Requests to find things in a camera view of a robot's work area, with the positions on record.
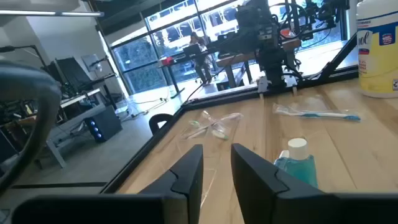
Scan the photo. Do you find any orange toothbrush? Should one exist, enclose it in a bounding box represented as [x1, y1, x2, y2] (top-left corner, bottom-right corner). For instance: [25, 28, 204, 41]
[183, 111, 245, 140]

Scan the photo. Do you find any black hook clamp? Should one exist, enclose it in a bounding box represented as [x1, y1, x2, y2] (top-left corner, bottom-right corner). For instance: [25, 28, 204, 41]
[148, 113, 174, 135]

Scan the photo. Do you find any green white toothbrush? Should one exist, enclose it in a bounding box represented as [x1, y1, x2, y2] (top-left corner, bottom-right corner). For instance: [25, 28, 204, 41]
[188, 110, 231, 141]

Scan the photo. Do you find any black robot rig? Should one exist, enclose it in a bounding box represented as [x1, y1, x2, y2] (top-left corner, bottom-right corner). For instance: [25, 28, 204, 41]
[278, 0, 351, 43]

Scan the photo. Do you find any black monitor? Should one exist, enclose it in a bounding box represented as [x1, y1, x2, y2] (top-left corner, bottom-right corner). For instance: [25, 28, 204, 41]
[54, 57, 94, 91]

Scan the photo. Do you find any black desk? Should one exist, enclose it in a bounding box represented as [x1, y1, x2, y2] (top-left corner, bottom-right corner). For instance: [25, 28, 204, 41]
[157, 49, 224, 100]

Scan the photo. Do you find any disinfecting wipes canister white lid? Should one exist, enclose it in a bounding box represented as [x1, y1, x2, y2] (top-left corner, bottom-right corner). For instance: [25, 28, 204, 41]
[355, 0, 398, 99]

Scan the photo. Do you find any dark laptop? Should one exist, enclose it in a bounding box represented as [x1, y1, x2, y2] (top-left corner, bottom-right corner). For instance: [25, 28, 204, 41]
[182, 43, 203, 57]

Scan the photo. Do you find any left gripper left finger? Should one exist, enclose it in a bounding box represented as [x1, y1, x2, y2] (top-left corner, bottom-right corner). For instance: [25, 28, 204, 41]
[12, 144, 205, 224]

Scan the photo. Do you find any gray panel monitor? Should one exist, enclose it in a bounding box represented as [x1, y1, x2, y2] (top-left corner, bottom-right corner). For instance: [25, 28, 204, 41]
[80, 54, 101, 73]

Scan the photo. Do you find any long ceiling light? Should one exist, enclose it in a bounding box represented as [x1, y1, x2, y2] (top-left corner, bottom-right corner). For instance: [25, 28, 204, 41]
[0, 9, 105, 18]

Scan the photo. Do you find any person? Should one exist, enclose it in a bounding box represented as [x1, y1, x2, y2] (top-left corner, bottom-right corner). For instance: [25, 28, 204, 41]
[188, 30, 216, 85]

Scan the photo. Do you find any black aluminium table frame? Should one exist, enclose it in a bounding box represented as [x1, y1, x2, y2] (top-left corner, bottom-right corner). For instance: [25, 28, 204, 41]
[101, 32, 360, 194]

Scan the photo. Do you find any black computer tower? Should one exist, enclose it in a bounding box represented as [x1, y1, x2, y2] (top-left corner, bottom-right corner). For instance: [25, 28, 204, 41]
[83, 105, 124, 144]

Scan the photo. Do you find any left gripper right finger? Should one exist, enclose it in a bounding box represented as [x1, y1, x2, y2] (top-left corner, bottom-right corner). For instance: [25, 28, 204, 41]
[231, 143, 398, 224]

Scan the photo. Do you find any blue white toothbrush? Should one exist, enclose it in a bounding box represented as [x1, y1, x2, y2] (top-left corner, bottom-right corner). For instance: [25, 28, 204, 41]
[272, 102, 363, 123]

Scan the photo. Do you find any teal mouthwash bottle white cap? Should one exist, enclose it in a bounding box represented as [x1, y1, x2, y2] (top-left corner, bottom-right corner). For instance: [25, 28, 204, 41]
[273, 138, 320, 189]

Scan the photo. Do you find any gray workbench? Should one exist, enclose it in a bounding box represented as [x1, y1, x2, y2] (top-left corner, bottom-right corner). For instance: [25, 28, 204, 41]
[34, 88, 108, 170]

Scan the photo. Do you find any black left wrist camera cable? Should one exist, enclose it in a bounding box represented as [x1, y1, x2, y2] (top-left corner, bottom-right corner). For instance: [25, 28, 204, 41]
[0, 60, 63, 194]

